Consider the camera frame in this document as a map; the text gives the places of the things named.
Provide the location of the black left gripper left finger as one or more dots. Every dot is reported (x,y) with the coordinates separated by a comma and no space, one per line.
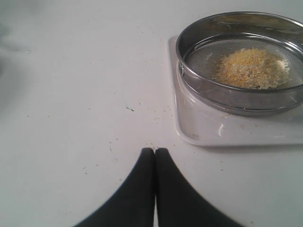
(132,205)

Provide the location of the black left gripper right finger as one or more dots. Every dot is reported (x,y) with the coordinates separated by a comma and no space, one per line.
(178,203)

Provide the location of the yellow grain powder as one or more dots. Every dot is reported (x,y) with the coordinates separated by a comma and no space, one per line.
(252,69)

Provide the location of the round steel mesh sieve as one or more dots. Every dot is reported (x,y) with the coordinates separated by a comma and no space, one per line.
(203,43)

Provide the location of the white rectangular tray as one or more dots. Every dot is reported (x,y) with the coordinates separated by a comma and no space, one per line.
(204,126)

